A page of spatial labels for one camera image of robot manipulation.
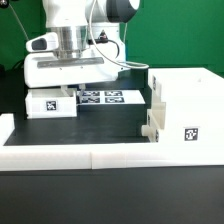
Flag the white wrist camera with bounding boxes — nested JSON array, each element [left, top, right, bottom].
[[26, 32, 59, 53]]

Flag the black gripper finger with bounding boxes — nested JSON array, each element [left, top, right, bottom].
[[78, 84, 86, 99]]

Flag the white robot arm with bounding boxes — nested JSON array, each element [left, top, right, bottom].
[[24, 0, 144, 89]]

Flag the white drawer cabinet frame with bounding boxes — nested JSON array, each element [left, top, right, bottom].
[[149, 68, 224, 145]]

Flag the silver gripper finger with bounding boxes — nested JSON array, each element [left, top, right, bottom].
[[60, 86, 69, 97]]

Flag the white drawer box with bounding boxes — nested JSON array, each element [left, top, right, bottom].
[[25, 88, 77, 119], [141, 102, 166, 143]]

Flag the thin white cable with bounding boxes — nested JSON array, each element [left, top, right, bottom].
[[7, 3, 31, 42]]

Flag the white fiducial marker sheet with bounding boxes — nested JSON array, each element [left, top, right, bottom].
[[78, 90, 145, 105]]

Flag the white U-shaped fence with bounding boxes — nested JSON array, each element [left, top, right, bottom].
[[0, 113, 224, 171]]

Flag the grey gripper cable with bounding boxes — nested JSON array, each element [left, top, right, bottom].
[[87, 0, 150, 71]]

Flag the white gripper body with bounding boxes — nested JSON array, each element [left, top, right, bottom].
[[24, 53, 125, 88]]

